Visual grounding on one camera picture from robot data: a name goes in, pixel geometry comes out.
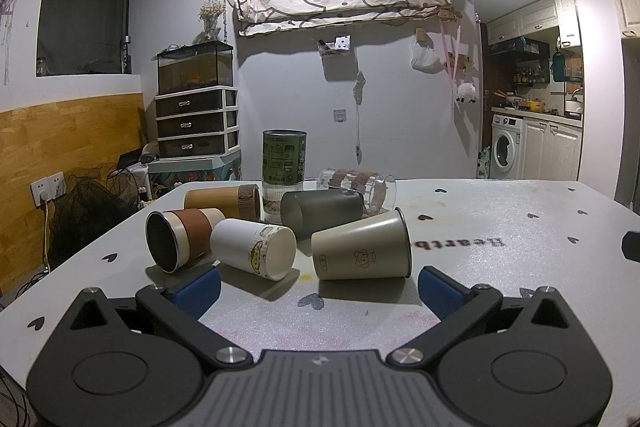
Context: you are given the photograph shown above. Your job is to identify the white plastic drawer unit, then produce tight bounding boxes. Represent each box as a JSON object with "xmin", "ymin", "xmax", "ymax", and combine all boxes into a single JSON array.
[{"xmin": 153, "ymin": 86, "xmax": 241, "ymax": 159}]

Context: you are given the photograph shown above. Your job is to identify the white plush sheep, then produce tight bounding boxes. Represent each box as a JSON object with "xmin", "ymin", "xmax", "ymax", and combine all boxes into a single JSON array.
[{"xmin": 455, "ymin": 81, "xmax": 479, "ymax": 106}]

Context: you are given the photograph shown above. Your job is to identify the white plastic bag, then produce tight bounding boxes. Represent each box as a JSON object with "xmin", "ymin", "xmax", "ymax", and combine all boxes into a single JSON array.
[{"xmin": 410, "ymin": 41, "xmax": 444, "ymax": 74}]

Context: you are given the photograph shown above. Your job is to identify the white washing machine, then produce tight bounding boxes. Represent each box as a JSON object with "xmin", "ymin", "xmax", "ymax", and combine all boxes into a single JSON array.
[{"xmin": 491, "ymin": 114, "xmax": 525, "ymax": 180}]

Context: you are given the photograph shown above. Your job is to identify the beige metal cup cartoon print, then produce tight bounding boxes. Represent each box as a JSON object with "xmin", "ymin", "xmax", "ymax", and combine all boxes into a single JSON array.
[{"xmin": 311, "ymin": 207, "xmax": 414, "ymax": 281}]

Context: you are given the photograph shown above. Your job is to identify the hanging grey cable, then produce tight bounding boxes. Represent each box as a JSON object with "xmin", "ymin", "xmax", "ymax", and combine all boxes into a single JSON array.
[{"xmin": 351, "ymin": 70, "xmax": 369, "ymax": 161}]

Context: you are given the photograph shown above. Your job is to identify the green printed can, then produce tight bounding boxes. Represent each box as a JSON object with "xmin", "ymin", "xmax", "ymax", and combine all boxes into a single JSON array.
[{"xmin": 262, "ymin": 129, "xmax": 308, "ymax": 186}]

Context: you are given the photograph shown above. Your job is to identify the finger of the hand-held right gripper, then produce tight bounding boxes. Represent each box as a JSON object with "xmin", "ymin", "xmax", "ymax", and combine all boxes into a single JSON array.
[{"xmin": 621, "ymin": 230, "xmax": 640, "ymax": 263}]

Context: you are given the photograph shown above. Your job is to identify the white wall power outlet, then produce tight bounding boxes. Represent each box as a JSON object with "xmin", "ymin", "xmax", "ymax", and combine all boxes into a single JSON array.
[{"xmin": 30, "ymin": 171, "xmax": 66, "ymax": 208}]

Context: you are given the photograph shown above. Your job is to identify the kitchen shelf with bottles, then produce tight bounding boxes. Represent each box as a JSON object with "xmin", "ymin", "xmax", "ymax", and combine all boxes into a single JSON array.
[{"xmin": 511, "ymin": 61, "xmax": 550, "ymax": 88}]

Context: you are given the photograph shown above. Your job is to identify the clear glass cup brown band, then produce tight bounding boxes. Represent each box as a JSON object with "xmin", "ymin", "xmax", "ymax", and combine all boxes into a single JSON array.
[{"xmin": 316, "ymin": 167, "xmax": 398, "ymax": 216}]

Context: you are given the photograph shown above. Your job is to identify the small wall shelf holder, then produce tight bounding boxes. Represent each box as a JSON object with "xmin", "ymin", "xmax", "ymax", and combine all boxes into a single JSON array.
[{"xmin": 317, "ymin": 35, "xmax": 353, "ymax": 58}]

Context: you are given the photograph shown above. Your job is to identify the pink hanging strap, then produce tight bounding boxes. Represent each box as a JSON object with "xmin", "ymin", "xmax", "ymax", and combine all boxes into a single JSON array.
[{"xmin": 440, "ymin": 18, "xmax": 464, "ymax": 94}]

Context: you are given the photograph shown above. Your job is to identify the white lower kitchen cabinet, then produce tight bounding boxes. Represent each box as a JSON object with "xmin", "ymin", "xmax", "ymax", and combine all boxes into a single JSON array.
[{"xmin": 520, "ymin": 116, "xmax": 585, "ymax": 182}]

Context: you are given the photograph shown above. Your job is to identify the white power cable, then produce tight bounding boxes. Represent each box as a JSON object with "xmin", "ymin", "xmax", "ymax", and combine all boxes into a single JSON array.
[{"xmin": 42, "ymin": 202, "xmax": 53, "ymax": 273}]

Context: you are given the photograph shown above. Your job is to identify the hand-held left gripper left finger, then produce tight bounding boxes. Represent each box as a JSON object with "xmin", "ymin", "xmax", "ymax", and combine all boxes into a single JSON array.
[{"xmin": 65, "ymin": 266, "xmax": 255, "ymax": 376}]

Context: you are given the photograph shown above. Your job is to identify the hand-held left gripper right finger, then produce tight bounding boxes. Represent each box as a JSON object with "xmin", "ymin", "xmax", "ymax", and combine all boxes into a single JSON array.
[{"xmin": 386, "ymin": 265, "xmax": 576, "ymax": 366}]

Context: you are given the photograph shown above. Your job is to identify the dark grey cup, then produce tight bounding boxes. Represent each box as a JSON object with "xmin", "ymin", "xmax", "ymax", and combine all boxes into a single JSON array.
[{"xmin": 279, "ymin": 189, "xmax": 365, "ymax": 242}]

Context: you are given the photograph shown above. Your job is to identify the clear ribbed glass cup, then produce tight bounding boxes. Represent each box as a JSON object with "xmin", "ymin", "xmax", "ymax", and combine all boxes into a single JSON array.
[{"xmin": 262, "ymin": 181, "xmax": 306, "ymax": 224}]

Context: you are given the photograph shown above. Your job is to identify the dried flowers in vase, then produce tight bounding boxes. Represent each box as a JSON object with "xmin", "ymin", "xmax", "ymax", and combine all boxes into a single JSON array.
[{"xmin": 195, "ymin": 0, "xmax": 227, "ymax": 44}]

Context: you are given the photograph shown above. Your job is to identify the white upper kitchen cabinets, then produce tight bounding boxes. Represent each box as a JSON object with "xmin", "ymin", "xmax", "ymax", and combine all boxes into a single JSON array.
[{"xmin": 486, "ymin": 0, "xmax": 640, "ymax": 48}]

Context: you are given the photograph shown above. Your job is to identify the white cup yellow print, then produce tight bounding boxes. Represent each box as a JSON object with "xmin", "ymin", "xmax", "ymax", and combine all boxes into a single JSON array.
[{"xmin": 210, "ymin": 218, "xmax": 298, "ymax": 282}]

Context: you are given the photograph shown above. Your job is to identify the cream cup brown band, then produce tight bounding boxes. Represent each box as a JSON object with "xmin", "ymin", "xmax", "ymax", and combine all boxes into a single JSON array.
[{"xmin": 145, "ymin": 208, "xmax": 226, "ymax": 275}]

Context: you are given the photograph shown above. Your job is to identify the tan brown paper cup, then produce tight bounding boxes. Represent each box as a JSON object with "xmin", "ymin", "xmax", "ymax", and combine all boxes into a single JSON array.
[{"xmin": 183, "ymin": 184, "xmax": 262, "ymax": 223}]

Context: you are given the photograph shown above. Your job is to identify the glass fish tank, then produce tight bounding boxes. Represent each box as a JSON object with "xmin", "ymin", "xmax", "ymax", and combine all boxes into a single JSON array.
[{"xmin": 156, "ymin": 40, "xmax": 235, "ymax": 96}]

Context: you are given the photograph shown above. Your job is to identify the black net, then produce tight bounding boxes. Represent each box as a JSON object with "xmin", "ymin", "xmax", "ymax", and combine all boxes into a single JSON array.
[{"xmin": 49, "ymin": 166, "xmax": 141, "ymax": 269}]

